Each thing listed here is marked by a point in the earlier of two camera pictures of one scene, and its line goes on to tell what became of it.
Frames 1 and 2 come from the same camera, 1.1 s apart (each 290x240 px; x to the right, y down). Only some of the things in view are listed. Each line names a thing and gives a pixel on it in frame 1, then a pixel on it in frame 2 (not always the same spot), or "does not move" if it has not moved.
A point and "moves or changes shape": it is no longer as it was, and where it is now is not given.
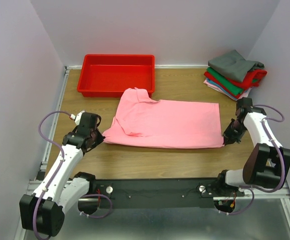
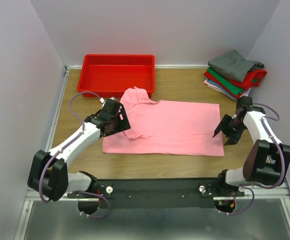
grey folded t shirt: [233, 65] does not move
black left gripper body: [98, 137] → [119, 125]
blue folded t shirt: [229, 94] does not move
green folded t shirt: [235, 87] does not move
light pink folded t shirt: [206, 82] does not move
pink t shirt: [140, 120] moves or changes shape
